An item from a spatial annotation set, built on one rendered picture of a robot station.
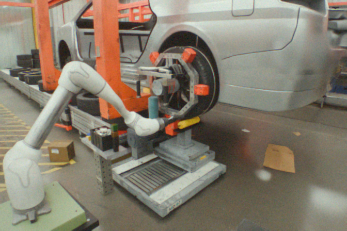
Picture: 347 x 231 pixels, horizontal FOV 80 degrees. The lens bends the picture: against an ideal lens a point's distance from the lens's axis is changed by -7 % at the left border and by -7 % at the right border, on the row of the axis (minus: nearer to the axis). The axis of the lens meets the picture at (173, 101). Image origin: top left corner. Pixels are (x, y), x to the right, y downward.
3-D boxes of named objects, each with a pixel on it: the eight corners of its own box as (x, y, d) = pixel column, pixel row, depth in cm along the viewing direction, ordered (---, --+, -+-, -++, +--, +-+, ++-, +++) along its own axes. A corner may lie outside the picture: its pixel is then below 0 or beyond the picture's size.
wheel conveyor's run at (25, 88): (69, 96, 525) (67, 80, 515) (31, 102, 465) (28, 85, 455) (16, 73, 987) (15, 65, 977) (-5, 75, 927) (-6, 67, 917)
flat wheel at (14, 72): (35, 75, 713) (34, 68, 707) (15, 77, 659) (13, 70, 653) (27, 73, 747) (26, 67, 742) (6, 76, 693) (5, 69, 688)
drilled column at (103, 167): (114, 190, 184) (109, 145, 173) (104, 195, 177) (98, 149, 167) (108, 185, 191) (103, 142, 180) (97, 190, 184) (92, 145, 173)
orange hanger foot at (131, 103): (162, 105, 250) (162, 75, 241) (123, 116, 214) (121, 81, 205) (153, 103, 261) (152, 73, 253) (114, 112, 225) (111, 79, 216)
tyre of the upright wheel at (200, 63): (179, 119, 236) (231, 107, 188) (162, 125, 220) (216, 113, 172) (162, 60, 238) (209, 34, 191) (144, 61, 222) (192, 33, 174)
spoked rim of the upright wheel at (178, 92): (182, 111, 230) (221, 100, 194) (166, 116, 214) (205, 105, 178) (169, 64, 232) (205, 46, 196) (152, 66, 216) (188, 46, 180)
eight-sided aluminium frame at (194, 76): (198, 120, 184) (200, 54, 170) (192, 122, 179) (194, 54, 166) (155, 108, 221) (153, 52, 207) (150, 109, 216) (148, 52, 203)
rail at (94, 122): (120, 145, 230) (119, 126, 224) (112, 148, 223) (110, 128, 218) (48, 103, 397) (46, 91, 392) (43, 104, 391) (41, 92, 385)
